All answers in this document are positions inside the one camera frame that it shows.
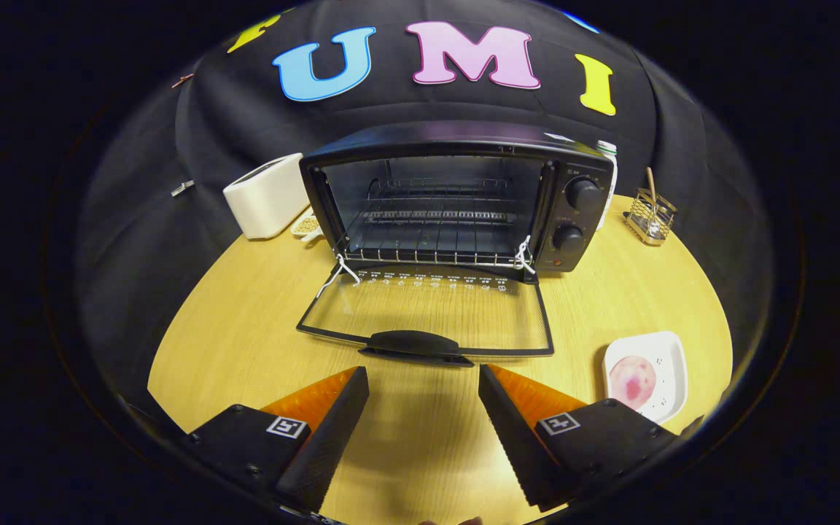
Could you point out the small dish of nuts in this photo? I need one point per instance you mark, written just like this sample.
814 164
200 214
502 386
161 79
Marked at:
307 224

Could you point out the black toaster oven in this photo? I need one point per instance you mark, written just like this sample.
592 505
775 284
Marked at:
449 135

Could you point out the white square plate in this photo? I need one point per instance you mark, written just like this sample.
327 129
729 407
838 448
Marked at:
671 364

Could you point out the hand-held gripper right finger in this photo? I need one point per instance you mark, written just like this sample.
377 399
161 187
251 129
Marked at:
515 437

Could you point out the white bread toaster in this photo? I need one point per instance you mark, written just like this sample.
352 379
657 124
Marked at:
267 197

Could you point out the wooden stick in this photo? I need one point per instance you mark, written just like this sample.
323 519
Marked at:
650 186

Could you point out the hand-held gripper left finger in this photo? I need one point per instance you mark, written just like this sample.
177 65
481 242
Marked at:
332 437

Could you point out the silver cloth clip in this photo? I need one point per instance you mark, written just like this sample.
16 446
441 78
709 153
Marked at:
181 189

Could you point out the black backdrop cloth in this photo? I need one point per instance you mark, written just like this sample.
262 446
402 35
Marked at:
135 240

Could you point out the white drink bottle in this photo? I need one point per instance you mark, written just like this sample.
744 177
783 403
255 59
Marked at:
609 154

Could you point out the pink round food slice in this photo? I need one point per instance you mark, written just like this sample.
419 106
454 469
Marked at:
631 379

